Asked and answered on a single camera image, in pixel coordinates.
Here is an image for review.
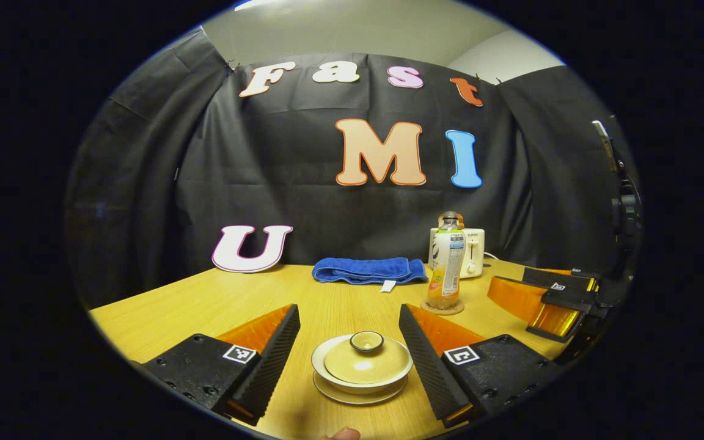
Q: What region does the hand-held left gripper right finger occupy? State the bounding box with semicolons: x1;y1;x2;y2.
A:
398;304;567;428

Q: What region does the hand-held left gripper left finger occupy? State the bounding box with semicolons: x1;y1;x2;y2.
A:
142;304;301;427

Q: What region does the cream teacup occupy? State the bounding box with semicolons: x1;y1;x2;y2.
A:
311;335;414;395

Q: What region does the round brown coaster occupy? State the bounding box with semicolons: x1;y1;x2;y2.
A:
420;298;466;316

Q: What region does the clear water bottle orange label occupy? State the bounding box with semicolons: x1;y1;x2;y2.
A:
427;211;467;310

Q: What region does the cream saucer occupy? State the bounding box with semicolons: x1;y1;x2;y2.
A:
313;370;408;406

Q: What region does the cream toaster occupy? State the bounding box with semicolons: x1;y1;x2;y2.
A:
430;227;486;279

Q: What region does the blue folded towel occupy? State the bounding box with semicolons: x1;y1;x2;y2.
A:
312;257;429;292

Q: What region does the black backdrop cloth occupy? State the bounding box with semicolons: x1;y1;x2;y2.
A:
65;27;643;309

